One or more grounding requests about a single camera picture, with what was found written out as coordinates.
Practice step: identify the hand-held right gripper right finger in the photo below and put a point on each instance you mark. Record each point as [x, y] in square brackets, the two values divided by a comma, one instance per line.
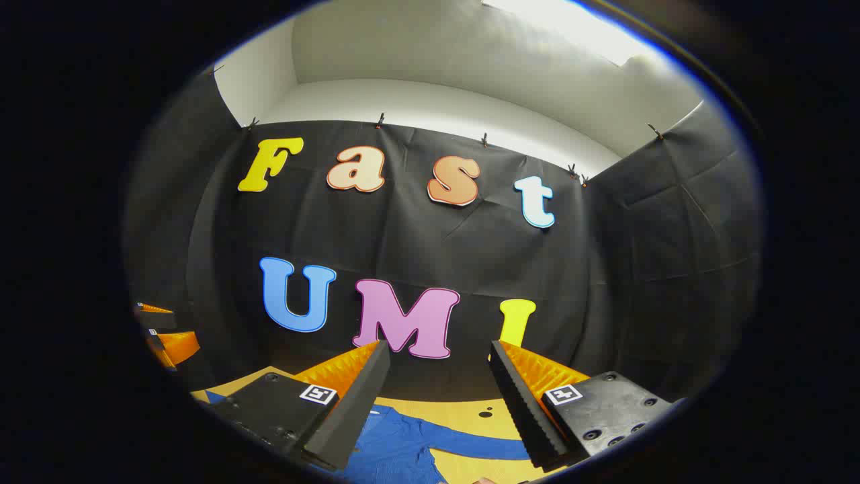
[524, 410]

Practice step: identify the row of small black clips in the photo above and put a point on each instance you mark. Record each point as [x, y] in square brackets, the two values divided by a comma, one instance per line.
[380, 122]

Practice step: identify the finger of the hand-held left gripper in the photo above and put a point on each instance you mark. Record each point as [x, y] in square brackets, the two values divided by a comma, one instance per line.
[156, 319]
[158, 338]

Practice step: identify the bright ceiling light panel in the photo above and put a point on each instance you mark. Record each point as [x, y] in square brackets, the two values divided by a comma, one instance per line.
[571, 23]

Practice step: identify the black backdrop cloth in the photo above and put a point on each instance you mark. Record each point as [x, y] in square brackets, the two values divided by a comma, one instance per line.
[416, 228]

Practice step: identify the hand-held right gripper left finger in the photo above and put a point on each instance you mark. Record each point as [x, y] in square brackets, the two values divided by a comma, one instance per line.
[356, 410]

